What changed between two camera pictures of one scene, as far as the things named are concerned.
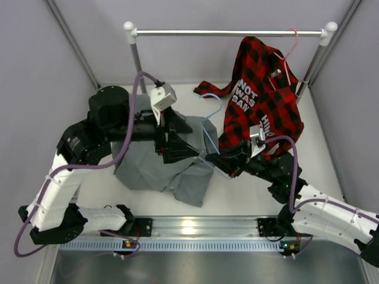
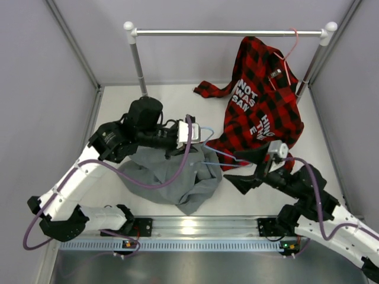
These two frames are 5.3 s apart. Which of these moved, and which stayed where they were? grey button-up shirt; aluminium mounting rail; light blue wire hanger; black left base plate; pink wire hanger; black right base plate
Moved: grey button-up shirt; light blue wire hanger
Stayed: black right base plate; black left base plate; pink wire hanger; aluminium mounting rail
